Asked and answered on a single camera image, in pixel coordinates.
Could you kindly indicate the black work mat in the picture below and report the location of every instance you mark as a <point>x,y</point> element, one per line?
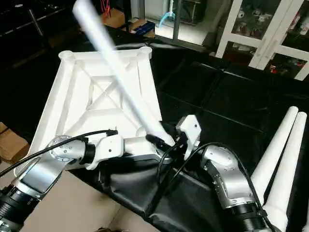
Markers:
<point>227,101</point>

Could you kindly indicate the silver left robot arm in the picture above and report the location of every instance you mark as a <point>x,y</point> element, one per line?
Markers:
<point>43,169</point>

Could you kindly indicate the light blue hanger hook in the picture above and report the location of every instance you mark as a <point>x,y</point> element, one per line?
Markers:
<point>166,17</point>

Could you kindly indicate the white plastic table leg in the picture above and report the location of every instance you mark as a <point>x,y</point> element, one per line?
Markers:
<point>118,63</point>
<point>275,150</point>
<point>306,227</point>
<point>287,179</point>

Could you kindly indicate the small blue box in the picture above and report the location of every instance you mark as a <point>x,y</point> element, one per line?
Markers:
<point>143,28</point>

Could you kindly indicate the white plastic table top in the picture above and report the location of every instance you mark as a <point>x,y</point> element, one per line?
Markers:
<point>77,96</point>

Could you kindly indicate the cardboard box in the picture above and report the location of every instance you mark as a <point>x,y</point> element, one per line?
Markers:
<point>115,19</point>

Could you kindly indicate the white drawer cabinet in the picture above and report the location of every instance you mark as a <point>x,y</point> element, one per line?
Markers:
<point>265,34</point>

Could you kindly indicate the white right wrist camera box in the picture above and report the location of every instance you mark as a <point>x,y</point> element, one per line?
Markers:
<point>190,130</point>

